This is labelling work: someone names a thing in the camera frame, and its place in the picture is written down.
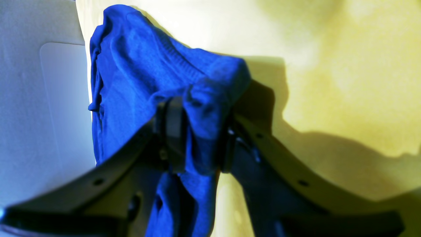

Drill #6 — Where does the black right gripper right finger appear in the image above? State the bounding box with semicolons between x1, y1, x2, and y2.
220;114;405;237

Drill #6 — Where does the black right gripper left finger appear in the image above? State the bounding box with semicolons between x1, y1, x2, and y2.
1;97;187;237

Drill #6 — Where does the blue long-sleeve shirt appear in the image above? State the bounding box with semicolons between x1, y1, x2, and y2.
88;5;252;237

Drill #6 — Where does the yellow table cloth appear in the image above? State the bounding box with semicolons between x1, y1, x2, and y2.
76;0;420;237

